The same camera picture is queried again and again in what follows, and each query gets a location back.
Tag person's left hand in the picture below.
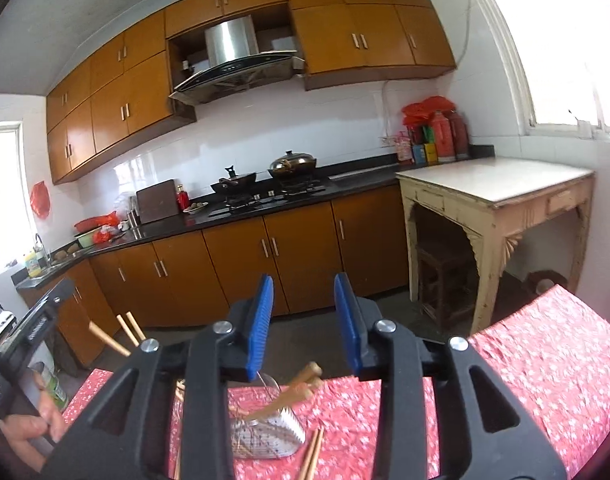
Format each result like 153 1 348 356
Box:
0 392 70 468

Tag wooden wall cabinets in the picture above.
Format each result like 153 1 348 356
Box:
46 0 457 185

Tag black wok with lid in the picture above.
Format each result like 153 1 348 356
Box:
268 150 318 179

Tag steel sink faucet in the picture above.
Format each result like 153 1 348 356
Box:
34 232 53 268

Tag wooden base cabinets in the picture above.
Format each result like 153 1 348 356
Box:
22 184 410 368

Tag red floral tablecloth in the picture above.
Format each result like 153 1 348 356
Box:
60 284 610 480

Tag red basin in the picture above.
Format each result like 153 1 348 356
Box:
75 212 120 233

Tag green labelled can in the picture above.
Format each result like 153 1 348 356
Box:
32 362 70 411

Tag hanging red plastic bag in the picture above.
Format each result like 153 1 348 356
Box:
31 181 52 220

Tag steel range hood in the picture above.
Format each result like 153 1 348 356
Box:
168 15 306 107

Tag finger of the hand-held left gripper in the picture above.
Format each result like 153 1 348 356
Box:
0 277 76 376

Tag dark wooden cutting board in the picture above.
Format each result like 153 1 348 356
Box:
136 179 180 224

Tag pink bottle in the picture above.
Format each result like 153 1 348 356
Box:
396 131 414 165

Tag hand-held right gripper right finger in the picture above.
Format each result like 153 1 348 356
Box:
333 272 568 480

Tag dark red thermos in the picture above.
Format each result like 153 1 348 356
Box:
447 108 470 161

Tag white wall cable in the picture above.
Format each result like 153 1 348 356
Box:
380 80 400 143

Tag large barred window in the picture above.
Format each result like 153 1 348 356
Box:
467 0 610 146

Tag cream wooden side table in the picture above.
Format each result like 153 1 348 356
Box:
395 156 596 336

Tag steel wire utensil holder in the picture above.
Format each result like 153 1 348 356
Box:
229 371 306 461

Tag large red plastic bag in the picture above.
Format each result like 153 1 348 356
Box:
401 96 458 128

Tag dark round pot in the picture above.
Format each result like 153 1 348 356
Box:
522 270 568 296

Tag dark wooden stool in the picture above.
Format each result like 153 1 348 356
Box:
416 237 478 332

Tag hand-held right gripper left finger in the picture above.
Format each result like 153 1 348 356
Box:
40 274 276 480

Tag yellow detergent bottle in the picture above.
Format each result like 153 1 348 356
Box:
25 246 44 278

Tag black kitchen countertop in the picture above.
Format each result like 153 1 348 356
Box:
12 145 494 291

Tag black gas stove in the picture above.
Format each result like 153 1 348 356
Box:
208 176 338 218

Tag small black wok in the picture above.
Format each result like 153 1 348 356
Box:
211 165 258 195

